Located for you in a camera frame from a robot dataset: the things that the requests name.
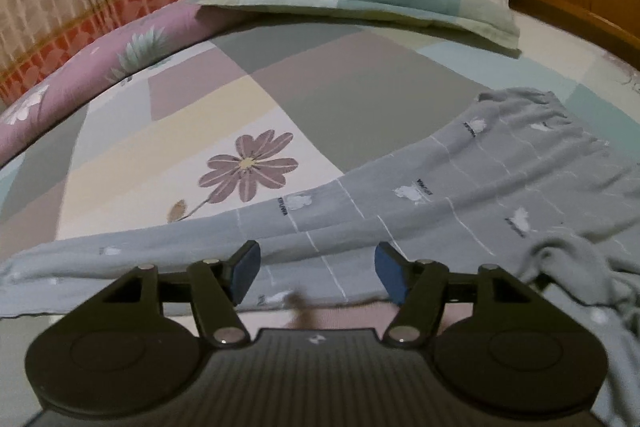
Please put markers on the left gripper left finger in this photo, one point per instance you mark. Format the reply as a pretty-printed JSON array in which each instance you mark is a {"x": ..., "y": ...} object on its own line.
[{"x": 143, "y": 339}]

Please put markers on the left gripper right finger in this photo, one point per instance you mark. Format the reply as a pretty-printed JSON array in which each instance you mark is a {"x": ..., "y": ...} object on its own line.
[{"x": 491, "y": 341}]

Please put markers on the grey patterned pyjama trousers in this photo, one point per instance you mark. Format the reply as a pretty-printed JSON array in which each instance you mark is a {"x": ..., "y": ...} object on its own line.
[{"x": 515, "y": 180}]

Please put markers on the patchwork pastel bed sheet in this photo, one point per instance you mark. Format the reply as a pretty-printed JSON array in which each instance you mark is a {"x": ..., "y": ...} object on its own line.
[{"x": 272, "y": 107}]

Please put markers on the purple floral rolled quilt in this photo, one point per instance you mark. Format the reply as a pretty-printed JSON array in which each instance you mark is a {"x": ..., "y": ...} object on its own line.
[{"x": 105, "y": 62}]

